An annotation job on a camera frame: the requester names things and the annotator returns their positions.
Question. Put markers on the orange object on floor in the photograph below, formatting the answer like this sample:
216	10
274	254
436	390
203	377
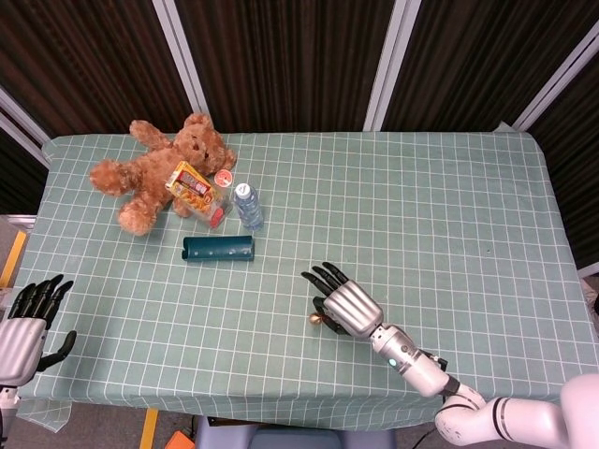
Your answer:
180	440

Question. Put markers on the green checkered tablecloth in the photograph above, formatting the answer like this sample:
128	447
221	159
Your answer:
327	206

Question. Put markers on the small golden bell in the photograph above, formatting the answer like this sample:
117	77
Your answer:
315	319

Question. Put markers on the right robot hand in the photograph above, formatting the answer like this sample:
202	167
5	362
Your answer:
348	304

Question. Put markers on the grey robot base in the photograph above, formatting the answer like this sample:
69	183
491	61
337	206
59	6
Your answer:
290	435

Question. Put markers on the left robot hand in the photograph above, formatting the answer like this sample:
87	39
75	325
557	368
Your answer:
21	334

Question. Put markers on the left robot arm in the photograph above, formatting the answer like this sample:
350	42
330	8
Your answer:
7	411

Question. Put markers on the dark teal cylinder case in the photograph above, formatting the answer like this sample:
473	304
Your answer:
217	248

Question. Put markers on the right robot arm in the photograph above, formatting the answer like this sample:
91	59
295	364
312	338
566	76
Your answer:
468	383

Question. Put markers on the white object at table edge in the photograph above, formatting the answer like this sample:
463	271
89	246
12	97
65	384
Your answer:
590	286

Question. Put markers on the clear water bottle white cap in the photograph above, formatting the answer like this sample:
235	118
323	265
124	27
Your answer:
248	206

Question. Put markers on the white box with yellow edge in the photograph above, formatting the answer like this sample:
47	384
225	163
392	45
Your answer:
13	248

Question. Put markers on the clear bottle with red cap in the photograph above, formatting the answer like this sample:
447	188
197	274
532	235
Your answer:
220	201

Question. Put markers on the brown teddy bear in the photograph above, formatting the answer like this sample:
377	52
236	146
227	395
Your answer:
154	178

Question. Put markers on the yellow snack box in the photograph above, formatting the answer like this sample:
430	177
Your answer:
191	191

